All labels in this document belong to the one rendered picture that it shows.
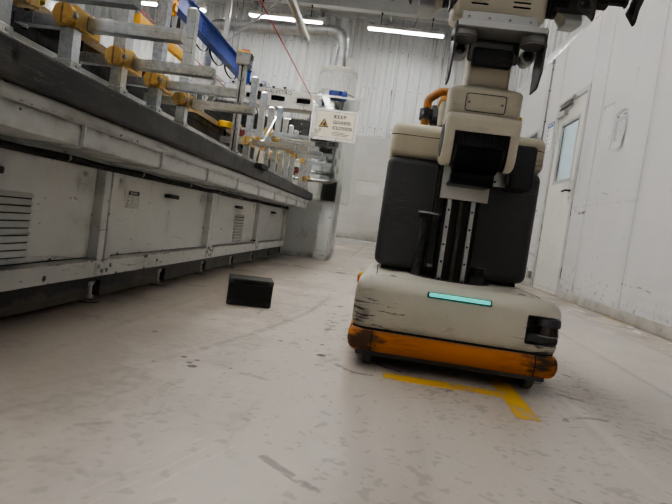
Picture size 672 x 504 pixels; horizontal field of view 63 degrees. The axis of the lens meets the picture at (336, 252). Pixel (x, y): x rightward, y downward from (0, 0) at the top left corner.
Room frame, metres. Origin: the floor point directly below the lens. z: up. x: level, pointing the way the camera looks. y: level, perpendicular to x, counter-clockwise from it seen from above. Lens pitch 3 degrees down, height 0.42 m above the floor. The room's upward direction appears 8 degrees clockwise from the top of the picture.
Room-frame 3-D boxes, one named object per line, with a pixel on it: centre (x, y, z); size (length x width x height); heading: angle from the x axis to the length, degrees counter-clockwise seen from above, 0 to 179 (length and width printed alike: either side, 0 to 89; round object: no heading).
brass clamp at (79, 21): (1.38, 0.71, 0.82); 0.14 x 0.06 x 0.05; 176
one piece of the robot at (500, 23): (1.64, -0.39, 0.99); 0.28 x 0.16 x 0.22; 86
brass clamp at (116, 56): (1.62, 0.69, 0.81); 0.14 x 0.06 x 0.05; 176
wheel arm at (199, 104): (2.14, 0.60, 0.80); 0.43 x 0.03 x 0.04; 86
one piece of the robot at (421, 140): (2.03, -0.42, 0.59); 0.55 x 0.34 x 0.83; 86
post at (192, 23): (2.10, 0.66, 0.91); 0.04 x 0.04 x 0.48; 86
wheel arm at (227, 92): (1.89, 0.62, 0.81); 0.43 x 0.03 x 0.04; 86
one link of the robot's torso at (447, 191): (1.76, -0.46, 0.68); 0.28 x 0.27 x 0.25; 86
